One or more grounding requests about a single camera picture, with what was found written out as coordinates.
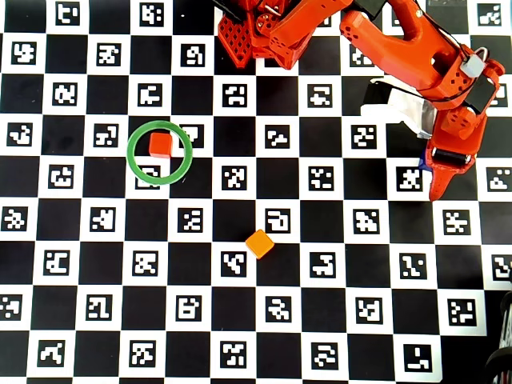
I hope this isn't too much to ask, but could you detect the red cube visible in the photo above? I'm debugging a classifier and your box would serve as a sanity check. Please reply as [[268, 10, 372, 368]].
[[147, 131, 174, 159]]

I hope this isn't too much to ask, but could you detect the orange cube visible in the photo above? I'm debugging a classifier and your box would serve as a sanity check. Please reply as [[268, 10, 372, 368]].
[[244, 228, 276, 261]]

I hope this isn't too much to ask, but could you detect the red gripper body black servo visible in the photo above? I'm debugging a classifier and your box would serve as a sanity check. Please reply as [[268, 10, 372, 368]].
[[424, 104, 490, 169]]

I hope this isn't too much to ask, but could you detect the black white marker checkerboard mat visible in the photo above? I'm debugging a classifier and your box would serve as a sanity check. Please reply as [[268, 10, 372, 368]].
[[0, 0, 512, 384]]

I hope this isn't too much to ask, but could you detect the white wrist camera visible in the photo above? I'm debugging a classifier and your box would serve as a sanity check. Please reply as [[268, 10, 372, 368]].
[[359, 78, 438, 141]]

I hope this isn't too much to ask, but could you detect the small grey connector box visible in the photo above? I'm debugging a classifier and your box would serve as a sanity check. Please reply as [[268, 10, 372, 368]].
[[458, 47, 489, 78]]

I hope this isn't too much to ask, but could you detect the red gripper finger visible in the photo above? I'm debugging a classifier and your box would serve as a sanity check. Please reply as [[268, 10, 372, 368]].
[[426, 162, 476, 202]]

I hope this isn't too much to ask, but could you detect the black tripod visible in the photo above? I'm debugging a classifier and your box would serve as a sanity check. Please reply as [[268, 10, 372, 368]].
[[483, 290, 512, 384]]

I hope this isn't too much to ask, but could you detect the blue cube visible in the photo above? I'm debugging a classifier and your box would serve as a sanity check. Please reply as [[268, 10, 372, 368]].
[[418, 148, 435, 173]]

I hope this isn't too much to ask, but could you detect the green ring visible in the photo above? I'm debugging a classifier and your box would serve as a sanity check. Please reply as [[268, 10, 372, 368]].
[[126, 119, 194, 186]]

